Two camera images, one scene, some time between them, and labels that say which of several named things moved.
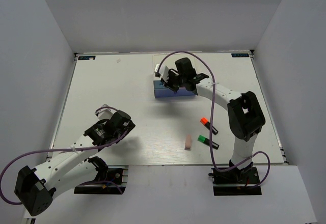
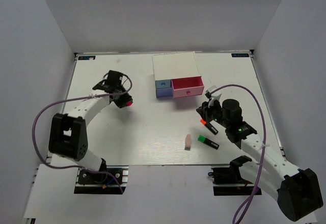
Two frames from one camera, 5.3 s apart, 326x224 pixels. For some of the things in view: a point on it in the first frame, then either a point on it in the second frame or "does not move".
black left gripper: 130,127 to 122,103
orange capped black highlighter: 207,124 does not move
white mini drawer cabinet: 169,60 does not move
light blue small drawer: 157,85 does not move
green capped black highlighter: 207,141 does not move
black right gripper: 168,83 to 205,110
